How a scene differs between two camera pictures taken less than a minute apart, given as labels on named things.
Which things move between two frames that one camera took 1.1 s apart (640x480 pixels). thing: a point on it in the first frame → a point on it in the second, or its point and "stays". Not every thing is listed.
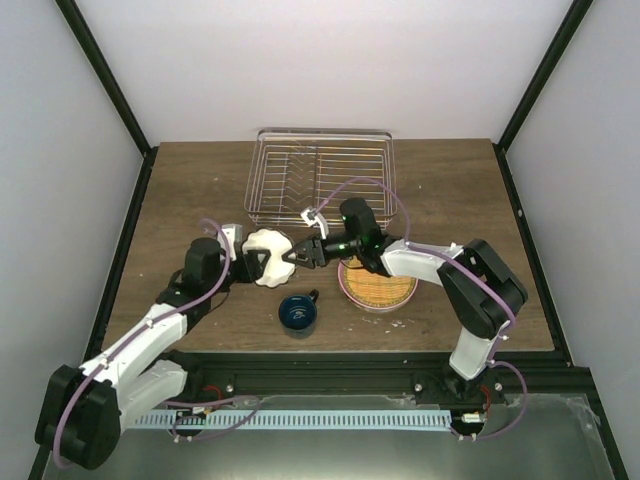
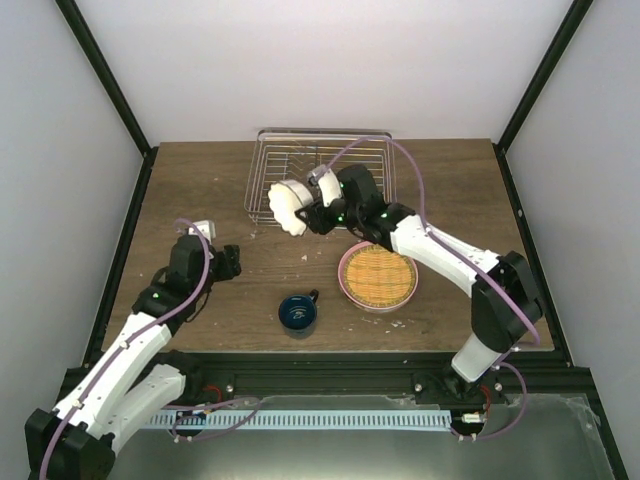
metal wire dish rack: [293, 168] stays
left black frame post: [79, 27] stays
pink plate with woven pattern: [372, 291] stays
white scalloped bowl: [278, 269] → [286, 197]
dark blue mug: [297, 313] stays
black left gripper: [252, 269] → [231, 263]
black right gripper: [309, 244] → [317, 221]
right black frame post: [574, 17] stays
